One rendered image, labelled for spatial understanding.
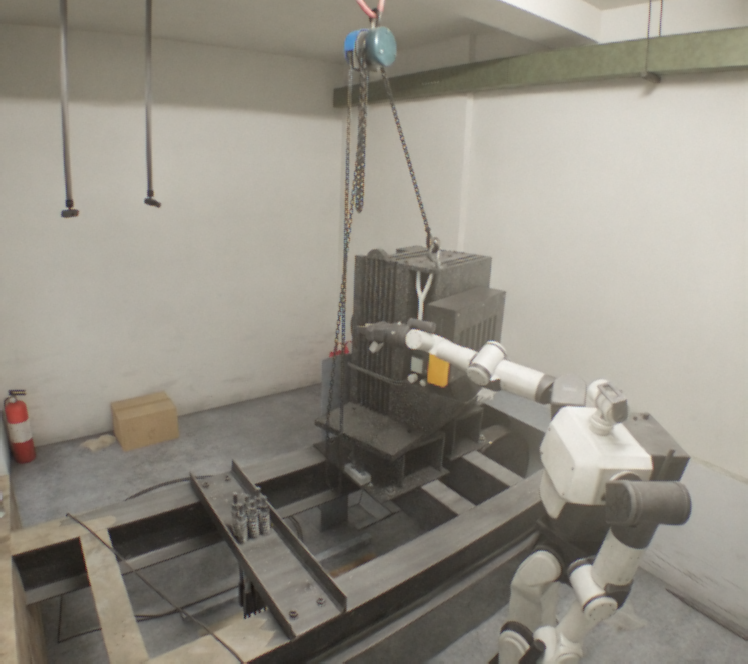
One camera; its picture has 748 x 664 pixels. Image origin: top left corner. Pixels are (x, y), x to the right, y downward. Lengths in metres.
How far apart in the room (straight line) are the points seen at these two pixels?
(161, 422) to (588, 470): 3.18
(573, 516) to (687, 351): 1.52
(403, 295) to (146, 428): 2.41
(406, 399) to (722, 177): 1.73
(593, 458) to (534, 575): 0.46
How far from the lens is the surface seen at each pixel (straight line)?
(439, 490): 2.28
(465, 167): 3.38
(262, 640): 1.70
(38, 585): 2.38
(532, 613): 1.73
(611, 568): 1.31
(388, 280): 2.13
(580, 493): 1.30
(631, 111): 2.81
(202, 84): 3.98
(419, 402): 2.17
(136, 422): 3.86
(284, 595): 1.80
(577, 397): 1.48
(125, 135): 3.81
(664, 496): 1.22
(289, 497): 2.53
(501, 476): 2.43
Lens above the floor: 1.98
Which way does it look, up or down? 14 degrees down
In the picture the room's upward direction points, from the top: 2 degrees clockwise
